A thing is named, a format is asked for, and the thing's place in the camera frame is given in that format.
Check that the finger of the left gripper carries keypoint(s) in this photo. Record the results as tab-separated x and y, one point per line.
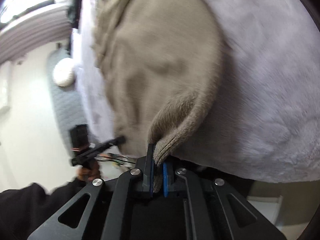
106	145

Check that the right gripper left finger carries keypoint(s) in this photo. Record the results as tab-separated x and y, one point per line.
98	211

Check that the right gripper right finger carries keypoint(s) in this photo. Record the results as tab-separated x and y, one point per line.
214	209

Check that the tan knit sweater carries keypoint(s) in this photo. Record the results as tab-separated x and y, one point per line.
162	63

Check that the person black sleeve forearm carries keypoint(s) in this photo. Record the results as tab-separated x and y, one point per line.
24	210

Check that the dark green black clothes pile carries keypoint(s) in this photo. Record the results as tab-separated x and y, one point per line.
73	13

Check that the person left hand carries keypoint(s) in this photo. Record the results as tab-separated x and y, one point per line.
89	173

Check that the white round pleated cushion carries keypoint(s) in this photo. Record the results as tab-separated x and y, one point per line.
63	72

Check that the lavender embossed bed blanket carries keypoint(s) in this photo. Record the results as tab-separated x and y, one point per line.
264	123

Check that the grey pleated curtain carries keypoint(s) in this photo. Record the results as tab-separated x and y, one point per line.
44	25

